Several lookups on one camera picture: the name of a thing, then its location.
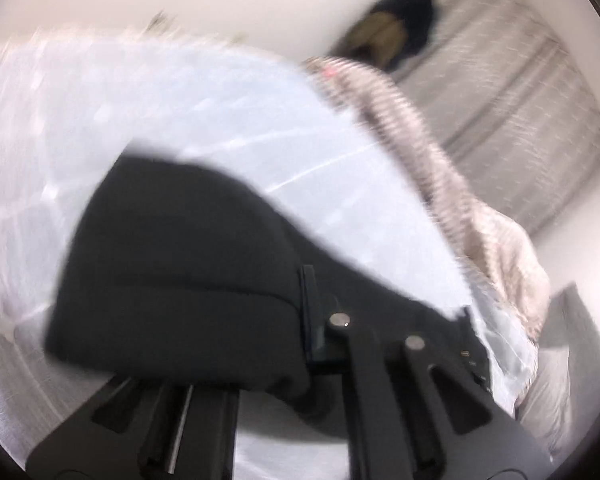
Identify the beige striped blanket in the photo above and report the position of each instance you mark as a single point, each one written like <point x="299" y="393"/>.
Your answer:
<point x="480" y="225"/>

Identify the grey pillow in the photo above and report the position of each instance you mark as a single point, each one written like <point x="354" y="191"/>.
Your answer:
<point x="570" y="360"/>

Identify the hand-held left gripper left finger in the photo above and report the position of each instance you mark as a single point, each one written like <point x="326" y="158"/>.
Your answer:
<point x="200" y="425"/>

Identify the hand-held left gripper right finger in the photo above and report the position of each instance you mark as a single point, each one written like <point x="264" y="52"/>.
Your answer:
<point x="312" y="330"/>

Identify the black and brown cloth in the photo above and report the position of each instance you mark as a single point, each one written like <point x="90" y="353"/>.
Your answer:
<point x="405" y="25"/>

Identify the black garment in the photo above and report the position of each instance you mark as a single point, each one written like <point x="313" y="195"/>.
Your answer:
<point x="180" y="260"/>

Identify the white bed sheet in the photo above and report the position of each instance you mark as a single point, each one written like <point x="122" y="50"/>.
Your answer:
<point x="230" y="110"/>

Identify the grey striped cloth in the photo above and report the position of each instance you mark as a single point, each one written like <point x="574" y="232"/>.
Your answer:
<point x="520" y="110"/>

